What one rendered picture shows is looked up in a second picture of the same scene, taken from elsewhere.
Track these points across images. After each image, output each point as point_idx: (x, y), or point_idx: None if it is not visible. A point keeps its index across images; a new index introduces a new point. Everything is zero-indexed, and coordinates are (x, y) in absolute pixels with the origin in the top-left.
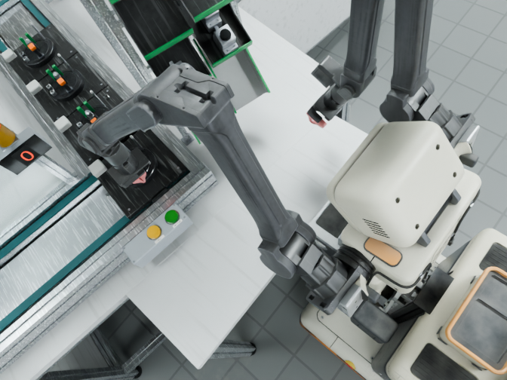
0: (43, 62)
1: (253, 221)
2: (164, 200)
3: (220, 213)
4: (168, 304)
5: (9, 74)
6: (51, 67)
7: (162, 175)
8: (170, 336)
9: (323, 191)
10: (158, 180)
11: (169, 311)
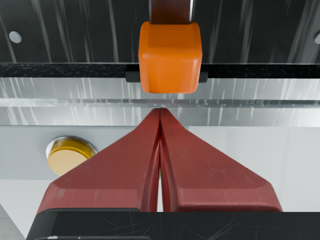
0: None
1: (274, 185)
2: (163, 97)
3: (245, 135)
4: (35, 190)
5: None
6: None
7: (243, 10)
8: (16, 221)
9: None
10: (210, 20)
11: (31, 198)
